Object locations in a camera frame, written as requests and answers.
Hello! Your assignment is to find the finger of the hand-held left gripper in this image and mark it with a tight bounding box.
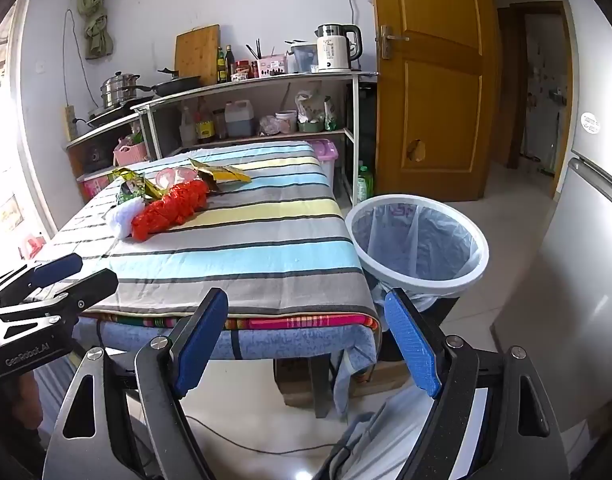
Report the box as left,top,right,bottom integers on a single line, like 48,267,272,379
0,268,120,339
0,253,84,307

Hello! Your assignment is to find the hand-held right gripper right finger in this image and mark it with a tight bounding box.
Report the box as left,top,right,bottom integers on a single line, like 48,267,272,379
384,287,570,480

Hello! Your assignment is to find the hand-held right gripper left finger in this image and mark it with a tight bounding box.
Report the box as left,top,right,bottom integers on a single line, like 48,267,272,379
42,287,230,480

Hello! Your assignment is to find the white tissue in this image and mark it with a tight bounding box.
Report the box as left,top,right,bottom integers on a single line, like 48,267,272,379
103,196,146,237

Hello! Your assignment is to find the clear bin liner bag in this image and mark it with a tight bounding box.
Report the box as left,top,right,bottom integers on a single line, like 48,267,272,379
351,199,481,312

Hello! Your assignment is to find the white round waste bin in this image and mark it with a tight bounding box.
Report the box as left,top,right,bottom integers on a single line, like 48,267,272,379
344,192,490,312

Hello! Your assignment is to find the green snack packet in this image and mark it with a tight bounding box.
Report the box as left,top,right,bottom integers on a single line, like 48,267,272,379
117,180,149,207

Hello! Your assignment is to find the red plastic bag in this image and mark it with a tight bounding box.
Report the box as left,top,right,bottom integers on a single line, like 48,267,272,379
130,179,210,242

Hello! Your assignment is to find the gold foil wrapper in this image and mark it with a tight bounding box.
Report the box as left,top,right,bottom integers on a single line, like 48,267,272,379
187,157,253,193

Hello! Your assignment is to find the red plastic stool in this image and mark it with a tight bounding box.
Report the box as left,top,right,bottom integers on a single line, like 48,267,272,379
20,234,48,262

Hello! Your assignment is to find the blue patterned cloth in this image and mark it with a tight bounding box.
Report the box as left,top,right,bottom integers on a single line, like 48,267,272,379
96,319,383,417

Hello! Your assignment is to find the plaid colourful blanket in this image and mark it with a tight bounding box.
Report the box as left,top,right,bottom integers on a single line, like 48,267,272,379
80,311,380,332

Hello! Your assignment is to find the cardboard box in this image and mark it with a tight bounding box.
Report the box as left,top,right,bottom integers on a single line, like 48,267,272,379
275,354,413,407

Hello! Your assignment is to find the striped bed sheet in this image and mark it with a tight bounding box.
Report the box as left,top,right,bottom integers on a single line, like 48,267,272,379
33,140,378,320

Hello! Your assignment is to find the yellow snack packet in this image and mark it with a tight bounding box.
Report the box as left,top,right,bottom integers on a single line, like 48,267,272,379
108,167,146,186

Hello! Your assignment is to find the black cooking pot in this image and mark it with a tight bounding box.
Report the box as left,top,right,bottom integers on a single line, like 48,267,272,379
80,144,107,174

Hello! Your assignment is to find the pink plastic basket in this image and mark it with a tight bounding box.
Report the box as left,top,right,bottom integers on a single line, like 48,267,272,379
113,137,150,167

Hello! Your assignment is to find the black induction cooker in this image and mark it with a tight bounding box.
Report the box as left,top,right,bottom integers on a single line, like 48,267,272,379
87,104,143,129

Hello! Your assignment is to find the green drink bottle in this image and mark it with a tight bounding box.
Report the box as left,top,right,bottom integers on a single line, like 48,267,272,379
356,164,375,202

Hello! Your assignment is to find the clear plastic bottle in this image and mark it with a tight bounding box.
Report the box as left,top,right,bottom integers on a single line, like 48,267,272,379
179,104,197,147

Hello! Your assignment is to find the steel steamer pot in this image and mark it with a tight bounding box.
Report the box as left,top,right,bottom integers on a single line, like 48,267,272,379
99,71,142,109

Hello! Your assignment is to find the white refrigerator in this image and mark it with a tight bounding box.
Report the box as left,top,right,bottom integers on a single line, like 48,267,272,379
490,0,612,443

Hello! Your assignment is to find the yellow-label sauce bottle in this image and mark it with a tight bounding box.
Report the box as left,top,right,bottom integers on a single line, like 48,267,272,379
195,99,216,142

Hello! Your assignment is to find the pink-lidded storage box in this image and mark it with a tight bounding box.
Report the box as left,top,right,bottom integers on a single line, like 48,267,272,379
307,138,340,189

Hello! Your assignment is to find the black frying pan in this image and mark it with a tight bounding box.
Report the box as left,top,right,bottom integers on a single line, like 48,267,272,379
135,68,203,97

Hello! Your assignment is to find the jerrycan with dark liquid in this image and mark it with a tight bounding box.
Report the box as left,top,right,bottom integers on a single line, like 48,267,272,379
224,100,256,139

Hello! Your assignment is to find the white shelf unit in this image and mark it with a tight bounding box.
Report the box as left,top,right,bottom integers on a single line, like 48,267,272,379
131,70,380,207

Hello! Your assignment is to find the white plastic tub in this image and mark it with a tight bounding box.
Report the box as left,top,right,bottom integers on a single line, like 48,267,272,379
274,109,298,135

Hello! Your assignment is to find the wooden door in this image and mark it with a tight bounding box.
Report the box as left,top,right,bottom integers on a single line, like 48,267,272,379
368,0,502,202

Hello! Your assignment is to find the green hanging cloth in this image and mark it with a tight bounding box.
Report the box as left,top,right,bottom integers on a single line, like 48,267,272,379
77,0,113,60

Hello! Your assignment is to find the wooden cutting board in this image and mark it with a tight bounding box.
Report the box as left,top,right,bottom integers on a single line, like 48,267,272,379
174,23,222,84

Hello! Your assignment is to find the white plastic bag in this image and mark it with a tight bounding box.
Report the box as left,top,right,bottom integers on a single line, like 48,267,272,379
294,88,327,126

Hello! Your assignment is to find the pink chopstick holder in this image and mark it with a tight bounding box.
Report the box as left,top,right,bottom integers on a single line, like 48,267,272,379
257,54,289,78

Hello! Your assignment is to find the grey water pitcher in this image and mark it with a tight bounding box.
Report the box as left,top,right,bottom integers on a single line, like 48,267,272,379
289,42,319,75

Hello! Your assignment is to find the white electric kettle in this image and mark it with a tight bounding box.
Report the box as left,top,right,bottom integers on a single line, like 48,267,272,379
314,23,363,72

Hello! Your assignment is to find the black floor cable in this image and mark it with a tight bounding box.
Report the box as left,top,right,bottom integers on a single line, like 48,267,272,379
185,414,338,457

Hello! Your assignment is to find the metal door handle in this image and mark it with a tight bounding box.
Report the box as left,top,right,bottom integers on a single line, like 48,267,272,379
380,25,410,59

